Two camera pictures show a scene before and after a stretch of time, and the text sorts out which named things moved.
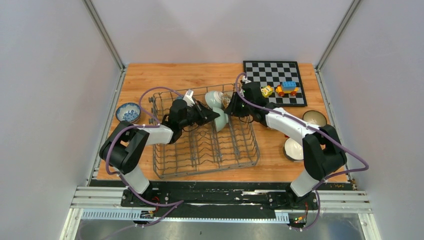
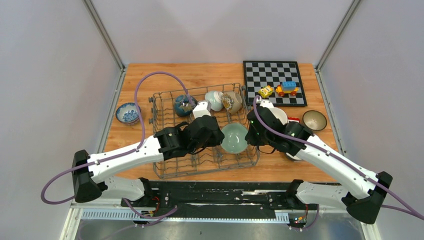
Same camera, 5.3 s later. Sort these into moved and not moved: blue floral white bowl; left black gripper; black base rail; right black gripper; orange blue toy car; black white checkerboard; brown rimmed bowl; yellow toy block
Moved: right black gripper; left black gripper
Not moved: orange blue toy car; yellow toy block; blue floral white bowl; black base rail; brown rimmed bowl; black white checkerboard
